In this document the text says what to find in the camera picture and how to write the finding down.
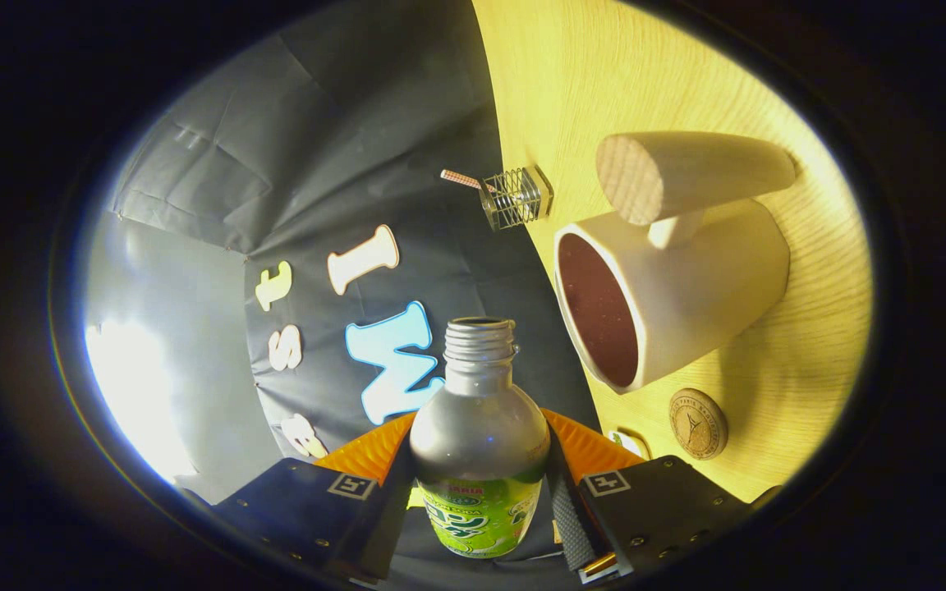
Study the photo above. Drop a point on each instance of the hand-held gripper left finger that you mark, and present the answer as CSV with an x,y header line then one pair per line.
x,y
391,517

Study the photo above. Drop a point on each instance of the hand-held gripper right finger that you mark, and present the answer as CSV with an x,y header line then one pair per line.
x,y
573,521

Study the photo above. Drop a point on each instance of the silver bottle with green label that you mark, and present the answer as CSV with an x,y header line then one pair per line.
x,y
477,435

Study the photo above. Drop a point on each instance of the round cork coaster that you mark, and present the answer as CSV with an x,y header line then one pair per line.
x,y
698,423

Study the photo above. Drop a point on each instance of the small white dish green beans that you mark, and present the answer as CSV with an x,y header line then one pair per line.
x,y
631,443

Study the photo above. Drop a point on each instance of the pink checked straw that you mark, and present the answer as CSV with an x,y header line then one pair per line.
x,y
465,179

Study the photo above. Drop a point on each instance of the light wooden table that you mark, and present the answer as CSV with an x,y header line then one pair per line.
x,y
645,74

